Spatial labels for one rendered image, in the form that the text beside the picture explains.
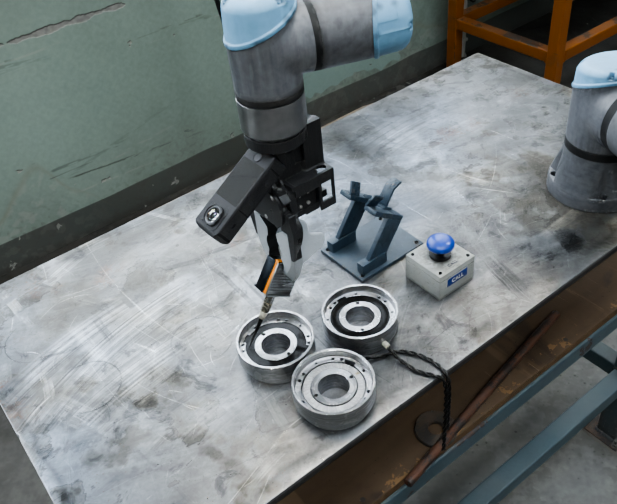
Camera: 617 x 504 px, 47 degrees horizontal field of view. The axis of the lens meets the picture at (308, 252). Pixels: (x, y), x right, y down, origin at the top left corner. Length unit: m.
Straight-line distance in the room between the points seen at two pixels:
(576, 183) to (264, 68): 0.64
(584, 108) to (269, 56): 0.58
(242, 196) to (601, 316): 0.83
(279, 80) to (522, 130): 0.77
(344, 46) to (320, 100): 2.27
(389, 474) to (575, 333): 0.45
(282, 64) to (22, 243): 1.96
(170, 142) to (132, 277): 1.54
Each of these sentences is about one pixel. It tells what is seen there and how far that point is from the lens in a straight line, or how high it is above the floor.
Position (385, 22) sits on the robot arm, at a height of 1.24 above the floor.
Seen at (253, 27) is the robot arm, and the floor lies 1.26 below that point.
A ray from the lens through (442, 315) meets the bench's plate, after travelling 1.03.
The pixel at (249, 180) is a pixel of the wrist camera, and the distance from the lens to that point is 0.79.
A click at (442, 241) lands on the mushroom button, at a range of 1.03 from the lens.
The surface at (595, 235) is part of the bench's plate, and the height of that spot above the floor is 0.80.
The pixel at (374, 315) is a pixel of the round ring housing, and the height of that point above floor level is 0.83.
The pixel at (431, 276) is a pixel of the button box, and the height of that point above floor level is 0.84.
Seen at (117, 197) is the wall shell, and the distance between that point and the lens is 2.66.
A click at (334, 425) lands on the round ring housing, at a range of 0.88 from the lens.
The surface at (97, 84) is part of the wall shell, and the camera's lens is 2.47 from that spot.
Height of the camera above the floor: 1.54
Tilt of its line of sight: 40 degrees down
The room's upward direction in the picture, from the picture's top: 7 degrees counter-clockwise
